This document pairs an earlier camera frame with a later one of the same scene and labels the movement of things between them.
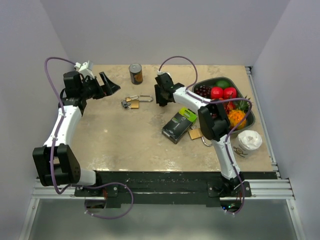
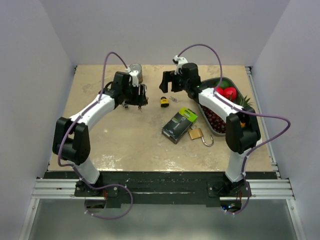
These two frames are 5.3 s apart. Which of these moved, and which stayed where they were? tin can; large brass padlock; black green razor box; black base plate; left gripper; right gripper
Moved: left gripper; right gripper
Stayed: black base plate; large brass padlock; black green razor box; tin can
